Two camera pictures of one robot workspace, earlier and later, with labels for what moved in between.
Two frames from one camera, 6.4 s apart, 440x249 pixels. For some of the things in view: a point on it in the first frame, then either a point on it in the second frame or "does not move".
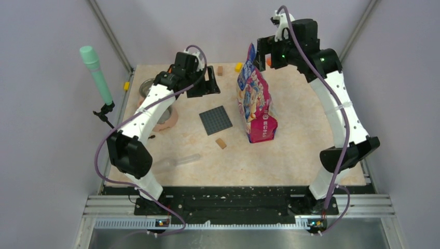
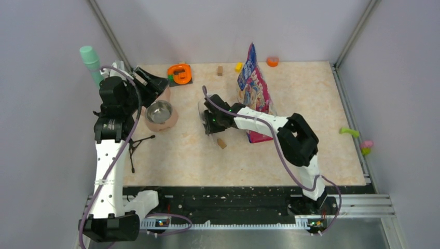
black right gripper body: [282, 53] -> [213, 123]
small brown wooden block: [221, 144] does not move
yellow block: [238, 66] does not move
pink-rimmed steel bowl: [170, 123] does not move
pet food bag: [257, 117] does not move
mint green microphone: [90, 57] does not move
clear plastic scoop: [168, 166] -> [202, 108]
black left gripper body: [202, 87] -> [150, 90]
